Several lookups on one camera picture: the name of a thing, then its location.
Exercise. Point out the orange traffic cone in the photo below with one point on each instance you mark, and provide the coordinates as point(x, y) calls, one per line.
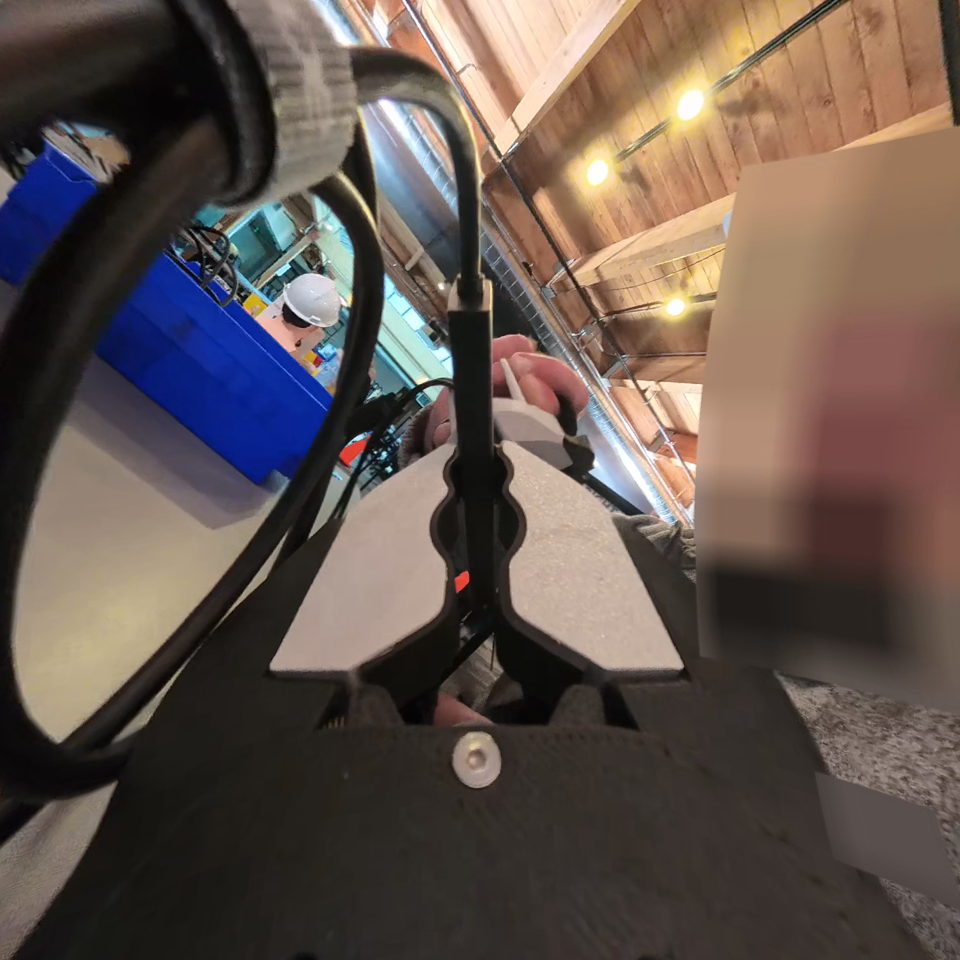
point(352, 452)

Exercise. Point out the person's right hand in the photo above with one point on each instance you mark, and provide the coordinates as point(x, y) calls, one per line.
point(540, 375)

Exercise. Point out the pink mannequin head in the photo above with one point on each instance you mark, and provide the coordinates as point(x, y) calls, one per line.
point(296, 334)

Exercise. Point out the white hard hat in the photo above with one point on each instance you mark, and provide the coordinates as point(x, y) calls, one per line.
point(311, 296)

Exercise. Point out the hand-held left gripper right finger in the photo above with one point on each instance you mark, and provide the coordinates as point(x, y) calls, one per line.
point(585, 592)

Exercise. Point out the person's right forearm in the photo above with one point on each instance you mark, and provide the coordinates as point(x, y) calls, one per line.
point(660, 540)

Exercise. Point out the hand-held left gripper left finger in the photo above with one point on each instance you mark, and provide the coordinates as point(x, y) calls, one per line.
point(367, 592)

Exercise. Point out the blue divided plastic bin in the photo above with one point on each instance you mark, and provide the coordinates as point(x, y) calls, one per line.
point(225, 390)

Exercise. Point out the ceiling spot lamp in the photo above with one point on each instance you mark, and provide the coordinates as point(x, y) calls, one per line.
point(675, 306)
point(690, 103)
point(598, 171)

